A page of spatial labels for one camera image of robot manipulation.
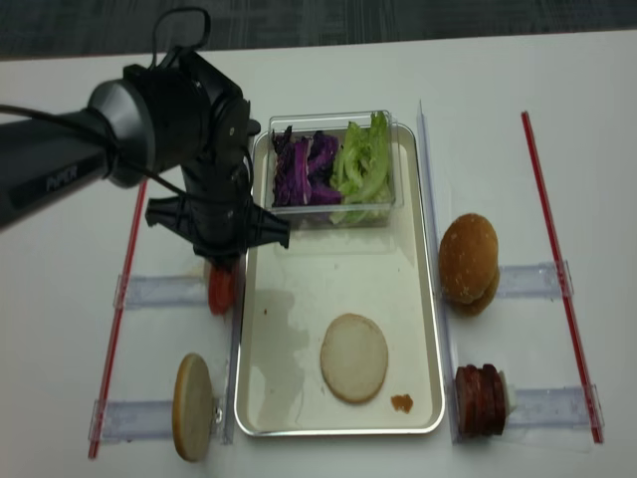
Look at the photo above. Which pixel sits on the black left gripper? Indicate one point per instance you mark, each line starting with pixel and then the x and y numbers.
pixel 216 213

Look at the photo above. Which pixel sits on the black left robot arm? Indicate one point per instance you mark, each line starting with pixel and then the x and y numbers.
pixel 180 113

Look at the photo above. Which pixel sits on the green lettuce leaves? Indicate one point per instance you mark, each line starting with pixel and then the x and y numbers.
pixel 361 173

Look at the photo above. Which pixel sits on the stack of meat patties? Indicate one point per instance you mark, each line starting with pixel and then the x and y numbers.
pixel 482 401

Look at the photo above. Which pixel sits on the white pusher block patties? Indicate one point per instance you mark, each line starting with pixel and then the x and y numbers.
pixel 510 394

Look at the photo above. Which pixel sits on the purple cabbage leaves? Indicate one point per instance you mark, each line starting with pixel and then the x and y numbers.
pixel 303 169

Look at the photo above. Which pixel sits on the left upper clear pusher track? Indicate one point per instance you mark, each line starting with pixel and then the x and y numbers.
pixel 136 292

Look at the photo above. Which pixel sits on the clear pusher track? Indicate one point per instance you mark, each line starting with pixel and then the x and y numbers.
pixel 116 421
pixel 550 408
pixel 549 280
pixel 136 292

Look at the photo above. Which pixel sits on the clear plastic salad container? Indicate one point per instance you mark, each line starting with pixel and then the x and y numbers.
pixel 307 125

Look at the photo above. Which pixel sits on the standing bun slice left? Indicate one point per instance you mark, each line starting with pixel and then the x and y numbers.
pixel 192 409

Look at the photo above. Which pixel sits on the bottom bun slice on tray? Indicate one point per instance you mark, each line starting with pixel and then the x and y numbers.
pixel 354 358

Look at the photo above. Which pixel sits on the left lower clear pusher track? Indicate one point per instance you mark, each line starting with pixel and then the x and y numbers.
pixel 116 421

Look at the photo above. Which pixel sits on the bun top behind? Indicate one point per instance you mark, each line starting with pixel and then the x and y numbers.
pixel 476 307

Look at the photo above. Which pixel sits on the brown sauce crumb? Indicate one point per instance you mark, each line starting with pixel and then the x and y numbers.
pixel 402 402

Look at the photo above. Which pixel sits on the right upper clear pusher track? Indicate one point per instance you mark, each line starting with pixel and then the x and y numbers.
pixel 549 280

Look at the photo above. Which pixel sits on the right lower clear pusher track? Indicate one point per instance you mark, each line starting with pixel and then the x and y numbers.
pixel 550 408

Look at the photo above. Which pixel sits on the left red rail strip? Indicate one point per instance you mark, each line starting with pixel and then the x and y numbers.
pixel 117 318

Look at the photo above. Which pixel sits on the red rail strip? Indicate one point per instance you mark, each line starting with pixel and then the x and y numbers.
pixel 117 318
pixel 592 408

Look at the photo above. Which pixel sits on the right red rail strip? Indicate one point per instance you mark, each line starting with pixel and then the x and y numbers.
pixel 592 408

